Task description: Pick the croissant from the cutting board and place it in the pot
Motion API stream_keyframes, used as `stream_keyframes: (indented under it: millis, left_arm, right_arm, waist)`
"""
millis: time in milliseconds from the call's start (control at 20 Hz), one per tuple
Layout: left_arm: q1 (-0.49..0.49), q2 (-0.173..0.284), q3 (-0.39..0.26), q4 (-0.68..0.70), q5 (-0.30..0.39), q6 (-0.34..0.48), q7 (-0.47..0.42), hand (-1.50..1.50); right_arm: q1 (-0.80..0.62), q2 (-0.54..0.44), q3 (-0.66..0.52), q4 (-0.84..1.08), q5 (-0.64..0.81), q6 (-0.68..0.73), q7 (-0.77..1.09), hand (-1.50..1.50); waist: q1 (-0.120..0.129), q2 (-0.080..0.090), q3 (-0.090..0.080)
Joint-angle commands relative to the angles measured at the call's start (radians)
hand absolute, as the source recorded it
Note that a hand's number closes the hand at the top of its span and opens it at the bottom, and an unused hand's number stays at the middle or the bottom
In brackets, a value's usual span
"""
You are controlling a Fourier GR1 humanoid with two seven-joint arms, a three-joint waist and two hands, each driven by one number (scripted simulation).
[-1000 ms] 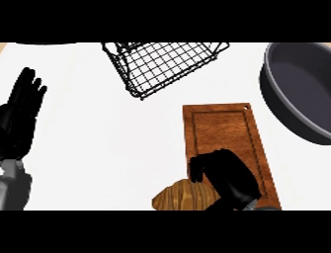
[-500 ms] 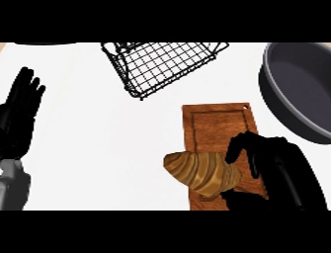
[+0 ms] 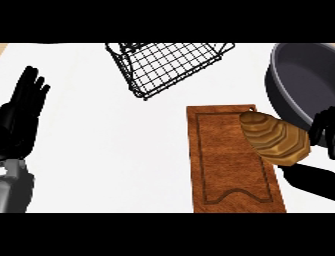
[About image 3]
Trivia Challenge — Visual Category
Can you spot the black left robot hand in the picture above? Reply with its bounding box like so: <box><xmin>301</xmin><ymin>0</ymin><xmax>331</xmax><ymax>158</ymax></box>
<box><xmin>0</xmin><ymin>65</ymin><xmax>52</xmax><ymax>166</ymax></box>

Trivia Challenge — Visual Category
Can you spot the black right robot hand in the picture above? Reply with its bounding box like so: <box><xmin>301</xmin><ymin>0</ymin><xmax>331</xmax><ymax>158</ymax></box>
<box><xmin>278</xmin><ymin>105</ymin><xmax>335</xmax><ymax>205</ymax></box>

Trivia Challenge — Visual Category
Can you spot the golden brown croissant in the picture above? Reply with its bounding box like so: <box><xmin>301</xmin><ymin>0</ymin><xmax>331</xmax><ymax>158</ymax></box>
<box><xmin>238</xmin><ymin>111</ymin><xmax>313</xmax><ymax>167</ymax></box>

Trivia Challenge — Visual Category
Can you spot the dark grey pot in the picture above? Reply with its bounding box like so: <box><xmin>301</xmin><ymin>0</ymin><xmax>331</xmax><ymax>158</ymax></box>
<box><xmin>264</xmin><ymin>42</ymin><xmax>335</xmax><ymax>148</ymax></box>

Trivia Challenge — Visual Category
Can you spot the brown wooden cutting board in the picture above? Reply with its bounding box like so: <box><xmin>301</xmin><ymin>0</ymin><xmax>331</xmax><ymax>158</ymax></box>
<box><xmin>185</xmin><ymin>103</ymin><xmax>288</xmax><ymax>214</ymax></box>

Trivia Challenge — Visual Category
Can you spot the black wire basket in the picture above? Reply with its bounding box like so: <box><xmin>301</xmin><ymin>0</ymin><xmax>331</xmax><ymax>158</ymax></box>
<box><xmin>103</xmin><ymin>42</ymin><xmax>236</xmax><ymax>101</ymax></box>

